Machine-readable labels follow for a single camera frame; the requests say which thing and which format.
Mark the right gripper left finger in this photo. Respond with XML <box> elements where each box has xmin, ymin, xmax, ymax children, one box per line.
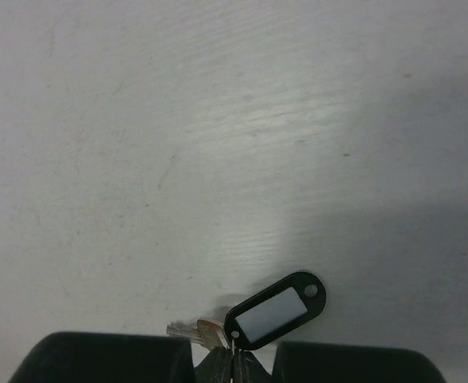
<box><xmin>10</xmin><ymin>332</ymin><xmax>232</xmax><ymax>382</ymax></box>

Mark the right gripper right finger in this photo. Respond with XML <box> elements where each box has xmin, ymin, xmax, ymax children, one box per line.
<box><xmin>233</xmin><ymin>342</ymin><xmax>445</xmax><ymax>382</ymax></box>

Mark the silver key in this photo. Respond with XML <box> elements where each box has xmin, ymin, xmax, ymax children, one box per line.
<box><xmin>166</xmin><ymin>318</ymin><xmax>230</xmax><ymax>351</ymax></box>

